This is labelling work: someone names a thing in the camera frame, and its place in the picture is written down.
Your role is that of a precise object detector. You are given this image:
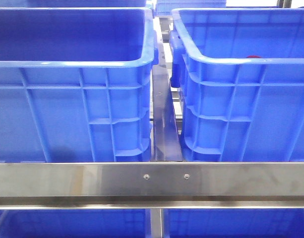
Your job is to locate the steel centre divider bar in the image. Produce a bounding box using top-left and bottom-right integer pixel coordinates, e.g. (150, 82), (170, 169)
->
(152, 17), (183, 162)

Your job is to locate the steel lower vertical post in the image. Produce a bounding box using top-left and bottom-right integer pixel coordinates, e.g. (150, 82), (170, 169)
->
(150, 209), (164, 238)

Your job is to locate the blue crate lower right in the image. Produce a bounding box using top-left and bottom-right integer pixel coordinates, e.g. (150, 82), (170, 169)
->
(165, 209), (304, 238)

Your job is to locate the large blue crate left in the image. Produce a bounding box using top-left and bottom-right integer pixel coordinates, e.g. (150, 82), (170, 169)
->
(0, 7), (158, 163)

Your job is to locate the stainless steel front rail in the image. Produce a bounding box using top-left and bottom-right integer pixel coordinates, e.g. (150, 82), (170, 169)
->
(0, 162), (304, 209)

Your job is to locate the large blue crate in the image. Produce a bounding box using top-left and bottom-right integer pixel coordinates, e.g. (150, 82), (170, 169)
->
(170, 8), (304, 162)
(0, 7), (158, 163)

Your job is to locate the blue crate rear right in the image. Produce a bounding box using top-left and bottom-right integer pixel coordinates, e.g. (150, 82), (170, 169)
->
(155, 0), (227, 16)

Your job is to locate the blue crate rear left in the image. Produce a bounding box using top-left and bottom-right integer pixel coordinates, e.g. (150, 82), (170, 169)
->
(0, 0), (155, 9)

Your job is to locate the large blue crate right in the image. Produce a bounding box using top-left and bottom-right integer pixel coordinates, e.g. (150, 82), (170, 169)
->
(170, 8), (304, 162)

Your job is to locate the blue crate lower left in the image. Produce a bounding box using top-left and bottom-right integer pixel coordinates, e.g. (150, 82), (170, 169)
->
(0, 209), (151, 238)

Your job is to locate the red button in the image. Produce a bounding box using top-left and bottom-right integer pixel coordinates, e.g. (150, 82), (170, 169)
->
(246, 55), (261, 59)

